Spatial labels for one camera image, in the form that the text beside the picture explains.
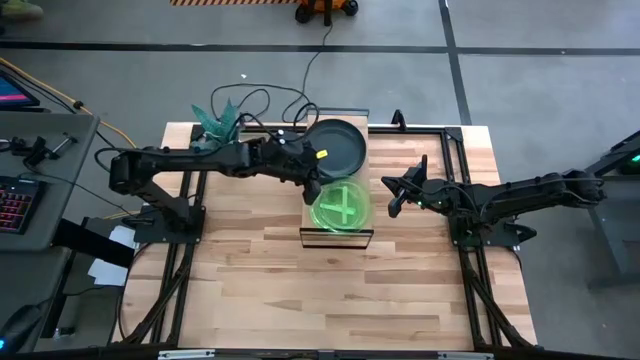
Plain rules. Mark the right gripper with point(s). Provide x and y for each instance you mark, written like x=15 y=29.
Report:
x=425 y=192

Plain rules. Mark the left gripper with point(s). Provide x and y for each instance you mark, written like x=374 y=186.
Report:
x=297 y=157

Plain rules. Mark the black round plate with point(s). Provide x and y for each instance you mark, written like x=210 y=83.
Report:
x=342 y=145

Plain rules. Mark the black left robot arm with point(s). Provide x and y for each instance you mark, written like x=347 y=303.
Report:
x=200 y=160

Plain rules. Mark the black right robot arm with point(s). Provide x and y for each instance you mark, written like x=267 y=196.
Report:
x=525 y=195

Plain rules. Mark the green plant in white pot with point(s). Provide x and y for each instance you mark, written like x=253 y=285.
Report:
x=220 y=125

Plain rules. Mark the orange wheeled cart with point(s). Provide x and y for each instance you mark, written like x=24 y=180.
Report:
x=325 y=7

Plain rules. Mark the yellow black hazard strip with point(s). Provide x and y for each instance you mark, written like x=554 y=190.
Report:
x=230 y=2

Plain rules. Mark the black metal stand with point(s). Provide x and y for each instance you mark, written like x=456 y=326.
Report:
x=615 y=210

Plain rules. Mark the white paper sheet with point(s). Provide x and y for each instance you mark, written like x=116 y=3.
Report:
x=107 y=272

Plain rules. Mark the black flat bar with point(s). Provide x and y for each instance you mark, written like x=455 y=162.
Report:
x=95 y=245

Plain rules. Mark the grey side desk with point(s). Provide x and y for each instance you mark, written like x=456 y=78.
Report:
x=50 y=150

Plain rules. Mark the black clamp tool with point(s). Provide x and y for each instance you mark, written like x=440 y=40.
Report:
x=37 y=150

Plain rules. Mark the backlit black keyboard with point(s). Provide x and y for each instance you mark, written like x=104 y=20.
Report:
x=15 y=205

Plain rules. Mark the computer monitor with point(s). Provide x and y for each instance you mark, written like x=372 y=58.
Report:
x=12 y=92

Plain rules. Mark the black computer mouse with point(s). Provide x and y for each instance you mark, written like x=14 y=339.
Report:
x=20 y=325

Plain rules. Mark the person's shoe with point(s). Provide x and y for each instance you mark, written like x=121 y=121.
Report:
x=20 y=7

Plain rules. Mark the wooden shelf with black frame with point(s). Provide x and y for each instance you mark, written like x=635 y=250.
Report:
x=330 y=239

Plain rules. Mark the black aluminium table frame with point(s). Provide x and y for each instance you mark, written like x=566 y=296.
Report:
x=415 y=130

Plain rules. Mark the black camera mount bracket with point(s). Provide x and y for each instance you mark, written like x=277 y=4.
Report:
x=398 y=120

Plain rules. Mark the silver metal bracket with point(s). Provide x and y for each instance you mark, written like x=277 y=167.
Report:
x=465 y=356
x=185 y=354

